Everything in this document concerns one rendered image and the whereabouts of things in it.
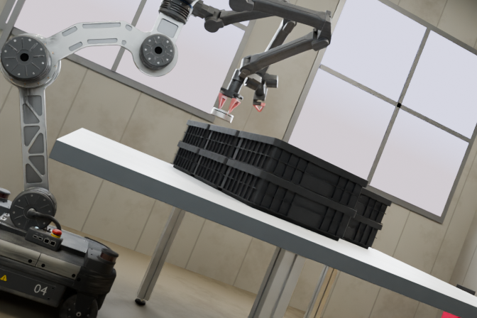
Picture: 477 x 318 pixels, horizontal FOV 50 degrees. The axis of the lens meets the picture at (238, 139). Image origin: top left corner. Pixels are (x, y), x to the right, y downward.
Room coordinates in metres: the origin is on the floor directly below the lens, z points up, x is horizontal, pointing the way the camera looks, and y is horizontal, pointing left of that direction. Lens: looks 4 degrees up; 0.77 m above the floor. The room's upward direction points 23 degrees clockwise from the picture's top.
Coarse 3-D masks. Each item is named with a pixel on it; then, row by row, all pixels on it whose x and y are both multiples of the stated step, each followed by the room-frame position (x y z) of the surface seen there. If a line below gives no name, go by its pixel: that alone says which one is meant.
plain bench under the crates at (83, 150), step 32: (64, 160) 1.05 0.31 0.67; (96, 160) 1.06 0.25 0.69; (128, 160) 1.36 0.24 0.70; (160, 160) 2.58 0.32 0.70; (160, 192) 1.10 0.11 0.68; (192, 192) 1.15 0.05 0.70; (224, 224) 1.14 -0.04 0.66; (256, 224) 1.16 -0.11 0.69; (288, 224) 1.51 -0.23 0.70; (160, 256) 2.64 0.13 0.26; (288, 256) 1.24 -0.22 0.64; (320, 256) 1.20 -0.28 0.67; (352, 256) 1.25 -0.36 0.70; (384, 256) 2.20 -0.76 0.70; (288, 288) 1.24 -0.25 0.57; (320, 288) 2.86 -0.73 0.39; (416, 288) 1.27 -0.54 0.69; (448, 288) 1.69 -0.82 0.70
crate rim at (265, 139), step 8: (240, 136) 1.84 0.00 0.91; (248, 136) 1.78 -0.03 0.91; (256, 136) 1.73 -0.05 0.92; (264, 136) 1.68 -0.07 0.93; (272, 144) 1.62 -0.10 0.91; (280, 144) 1.61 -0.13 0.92; (288, 144) 1.62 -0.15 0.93; (296, 152) 1.63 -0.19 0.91; (304, 152) 1.64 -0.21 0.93; (312, 160) 1.66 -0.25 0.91; (320, 160) 1.67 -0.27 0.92; (328, 168) 1.69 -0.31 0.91; (336, 168) 1.70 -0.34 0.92; (344, 176) 1.72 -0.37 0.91; (352, 176) 1.73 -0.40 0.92; (360, 184) 1.75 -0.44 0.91
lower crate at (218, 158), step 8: (200, 152) 2.12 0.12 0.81; (208, 152) 2.05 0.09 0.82; (200, 160) 2.10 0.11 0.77; (208, 160) 2.03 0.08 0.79; (216, 160) 1.94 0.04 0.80; (224, 160) 1.88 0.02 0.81; (200, 168) 2.07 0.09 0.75; (208, 168) 2.00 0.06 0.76; (216, 168) 1.94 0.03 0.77; (224, 168) 1.89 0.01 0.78; (200, 176) 2.06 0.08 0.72; (208, 176) 1.97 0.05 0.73; (216, 176) 1.91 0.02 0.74; (224, 176) 1.89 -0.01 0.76; (208, 184) 1.98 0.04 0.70; (216, 184) 1.90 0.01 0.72
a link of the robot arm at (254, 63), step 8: (312, 32) 2.11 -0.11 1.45; (296, 40) 2.15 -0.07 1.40; (304, 40) 2.12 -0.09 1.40; (312, 40) 2.09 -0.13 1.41; (320, 40) 2.06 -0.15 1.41; (328, 40) 2.07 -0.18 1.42; (280, 48) 2.18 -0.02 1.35; (288, 48) 2.16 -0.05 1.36; (296, 48) 2.15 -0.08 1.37; (304, 48) 2.14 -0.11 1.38; (312, 48) 2.13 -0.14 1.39; (320, 48) 2.09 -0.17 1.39; (248, 56) 2.29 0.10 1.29; (256, 56) 2.25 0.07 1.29; (264, 56) 2.22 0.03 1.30; (272, 56) 2.20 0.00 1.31; (280, 56) 2.20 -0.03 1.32; (288, 56) 2.19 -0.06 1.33; (248, 64) 2.25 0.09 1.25; (256, 64) 2.25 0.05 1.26; (264, 64) 2.24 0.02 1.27
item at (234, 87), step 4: (232, 80) 2.34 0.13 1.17; (232, 84) 2.34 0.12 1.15; (236, 84) 2.34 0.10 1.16; (240, 84) 2.34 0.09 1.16; (220, 88) 2.35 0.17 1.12; (224, 88) 2.34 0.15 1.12; (228, 88) 2.35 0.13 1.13; (232, 88) 2.34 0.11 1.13; (236, 88) 2.34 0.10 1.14; (240, 88) 2.35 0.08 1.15; (232, 92) 2.33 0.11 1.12; (236, 92) 2.34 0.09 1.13; (236, 96) 2.33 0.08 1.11; (240, 96) 2.33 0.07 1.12
